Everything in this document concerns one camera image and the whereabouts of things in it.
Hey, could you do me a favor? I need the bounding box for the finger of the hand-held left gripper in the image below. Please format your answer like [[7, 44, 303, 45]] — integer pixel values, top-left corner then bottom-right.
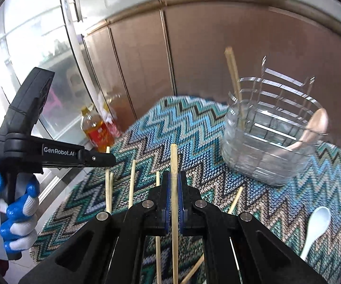
[[83, 150, 117, 168]]

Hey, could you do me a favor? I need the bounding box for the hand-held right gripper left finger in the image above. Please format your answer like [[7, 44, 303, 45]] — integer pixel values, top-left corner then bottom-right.
[[19, 171, 171, 284]]

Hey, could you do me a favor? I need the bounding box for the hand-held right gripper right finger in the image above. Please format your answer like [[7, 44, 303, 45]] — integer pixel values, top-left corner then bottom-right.
[[178, 171, 328, 284]]

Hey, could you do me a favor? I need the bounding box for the bamboo chopstick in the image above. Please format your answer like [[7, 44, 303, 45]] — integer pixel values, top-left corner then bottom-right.
[[171, 144, 179, 284], [224, 49, 243, 128], [228, 186, 244, 215], [180, 254, 205, 284], [128, 160, 137, 209], [109, 173, 114, 214]]

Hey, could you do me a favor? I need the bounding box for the glass cup with chopsticks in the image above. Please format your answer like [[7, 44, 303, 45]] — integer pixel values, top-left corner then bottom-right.
[[221, 56, 330, 187]]

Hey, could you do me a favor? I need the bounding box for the person's left hand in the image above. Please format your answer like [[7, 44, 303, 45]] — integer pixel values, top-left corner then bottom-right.
[[0, 168, 40, 253]]

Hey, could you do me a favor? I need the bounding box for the cooking oil bottle red label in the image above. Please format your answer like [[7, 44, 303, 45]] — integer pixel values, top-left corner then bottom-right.
[[81, 103, 112, 153]]

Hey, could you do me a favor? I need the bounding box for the clear plastic bag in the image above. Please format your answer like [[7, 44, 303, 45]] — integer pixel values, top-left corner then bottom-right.
[[97, 92, 123, 139]]

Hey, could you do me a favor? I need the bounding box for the zigzag patterned cloth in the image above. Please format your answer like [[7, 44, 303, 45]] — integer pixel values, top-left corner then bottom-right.
[[30, 95, 341, 284]]

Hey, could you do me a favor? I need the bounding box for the brown cabinet door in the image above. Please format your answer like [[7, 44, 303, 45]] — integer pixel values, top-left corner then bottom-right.
[[162, 0, 341, 154], [84, 25, 137, 131], [108, 7, 177, 119]]

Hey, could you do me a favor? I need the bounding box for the glass sliding door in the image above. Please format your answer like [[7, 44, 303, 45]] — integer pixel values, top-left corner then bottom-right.
[[0, 0, 99, 184]]

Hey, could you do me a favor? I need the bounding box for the white ceramic spoon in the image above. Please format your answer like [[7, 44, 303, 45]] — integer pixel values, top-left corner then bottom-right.
[[300, 206, 332, 261]]

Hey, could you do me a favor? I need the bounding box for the wooden spoon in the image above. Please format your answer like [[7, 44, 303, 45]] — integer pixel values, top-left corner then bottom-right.
[[289, 108, 329, 152]]

